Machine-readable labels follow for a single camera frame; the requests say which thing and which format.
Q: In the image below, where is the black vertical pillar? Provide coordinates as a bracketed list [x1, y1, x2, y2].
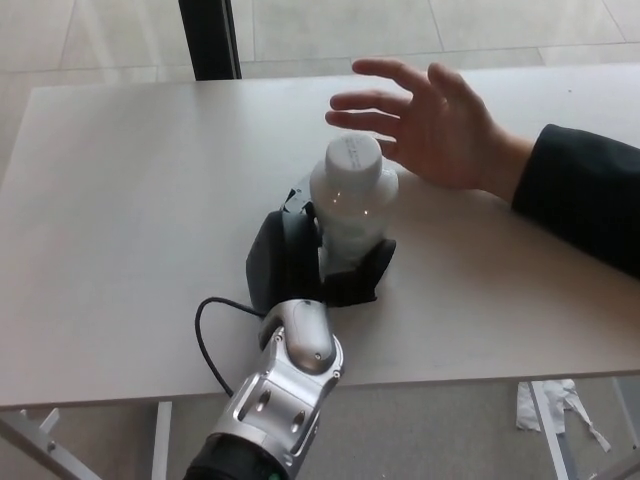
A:
[178, 0, 243, 82]

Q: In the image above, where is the white slanted table leg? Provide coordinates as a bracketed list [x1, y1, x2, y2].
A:
[528, 382, 572, 480]

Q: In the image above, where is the white metal bracket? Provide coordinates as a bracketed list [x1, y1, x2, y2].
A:
[19, 407, 61, 442]

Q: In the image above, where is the bare person hand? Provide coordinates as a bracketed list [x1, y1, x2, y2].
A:
[324, 58, 536, 192]

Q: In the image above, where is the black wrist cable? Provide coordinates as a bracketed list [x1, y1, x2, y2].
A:
[193, 297, 266, 401]

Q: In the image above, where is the crumpled white paper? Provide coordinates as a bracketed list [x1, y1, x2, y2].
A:
[515, 378, 612, 454]

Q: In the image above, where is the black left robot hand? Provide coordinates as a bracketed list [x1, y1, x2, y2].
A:
[244, 172, 399, 310]

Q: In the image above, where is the white plastic bottle with cap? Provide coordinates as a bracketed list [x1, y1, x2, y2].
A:
[308, 133, 401, 266]

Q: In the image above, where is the dark sleeved person forearm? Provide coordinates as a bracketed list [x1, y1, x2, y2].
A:
[510, 123, 640, 281]

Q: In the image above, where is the grey diagonal frame bar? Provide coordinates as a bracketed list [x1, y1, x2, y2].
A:
[0, 417, 92, 480]

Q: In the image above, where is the pale thin table leg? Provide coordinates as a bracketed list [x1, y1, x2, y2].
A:
[611, 377, 640, 426]

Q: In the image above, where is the white upright table leg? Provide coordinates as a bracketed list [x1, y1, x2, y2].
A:
[151, 401, 174, 480]

